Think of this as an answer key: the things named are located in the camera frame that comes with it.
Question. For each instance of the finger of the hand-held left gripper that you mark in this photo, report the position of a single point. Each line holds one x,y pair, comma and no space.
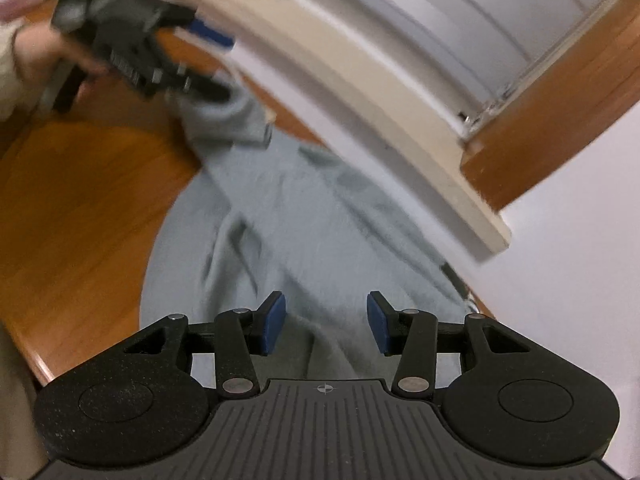
212,32
210,91

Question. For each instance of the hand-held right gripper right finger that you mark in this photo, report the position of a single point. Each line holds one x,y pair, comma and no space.
378,322

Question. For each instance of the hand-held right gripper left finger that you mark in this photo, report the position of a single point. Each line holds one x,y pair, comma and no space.
273,322

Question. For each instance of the light grey fleece garment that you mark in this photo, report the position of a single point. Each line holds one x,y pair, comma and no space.
300,235

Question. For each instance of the person's left forearm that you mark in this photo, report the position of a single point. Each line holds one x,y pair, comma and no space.
7,75

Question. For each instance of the person's left hand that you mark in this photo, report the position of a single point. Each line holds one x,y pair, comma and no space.
45,52

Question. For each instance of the cream window sill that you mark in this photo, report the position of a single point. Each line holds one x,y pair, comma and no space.
350,75

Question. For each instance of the white window blind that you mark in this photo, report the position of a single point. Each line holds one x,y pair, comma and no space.
425,10

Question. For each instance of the wooden window frame post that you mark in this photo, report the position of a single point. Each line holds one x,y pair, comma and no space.
550,110

